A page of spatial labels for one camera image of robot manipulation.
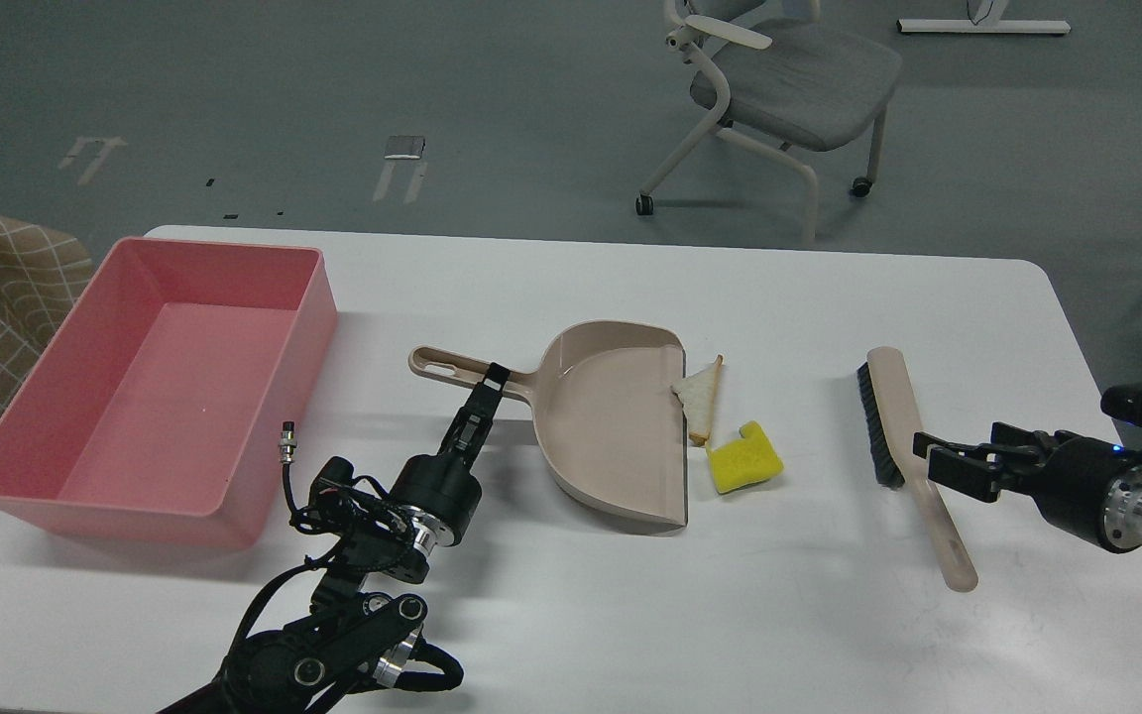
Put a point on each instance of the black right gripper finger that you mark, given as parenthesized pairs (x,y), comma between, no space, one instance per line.
(1010,441)
(981,471)

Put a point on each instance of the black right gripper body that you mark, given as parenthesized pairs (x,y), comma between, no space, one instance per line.
(1072,491)

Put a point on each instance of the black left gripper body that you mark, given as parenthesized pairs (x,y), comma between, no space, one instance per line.
(441,486)

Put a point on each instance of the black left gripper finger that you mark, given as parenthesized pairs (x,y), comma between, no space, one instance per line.
(477,421)
(490,389)

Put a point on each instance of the beige hand brush black bristles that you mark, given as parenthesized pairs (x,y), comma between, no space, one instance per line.
(889,406)

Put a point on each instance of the beige plastic dustpan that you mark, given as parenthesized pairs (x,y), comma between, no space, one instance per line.
(603,411)

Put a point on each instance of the toast bread slice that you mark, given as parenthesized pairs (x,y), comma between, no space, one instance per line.
(697,395)

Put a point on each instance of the yellow sponge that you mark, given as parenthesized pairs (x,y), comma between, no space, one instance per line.
(748,459)

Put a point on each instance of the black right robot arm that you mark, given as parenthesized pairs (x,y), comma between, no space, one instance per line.
(1123,403)

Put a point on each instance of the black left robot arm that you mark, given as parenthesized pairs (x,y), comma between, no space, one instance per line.
(315,634)

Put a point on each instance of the pink plastic bin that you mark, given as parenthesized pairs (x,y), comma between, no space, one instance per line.
(156,411)

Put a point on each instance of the grey office chair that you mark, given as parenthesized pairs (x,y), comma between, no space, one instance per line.
(781,84)

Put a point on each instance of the white desk base foot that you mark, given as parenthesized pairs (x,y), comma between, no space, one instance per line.
(984,18)

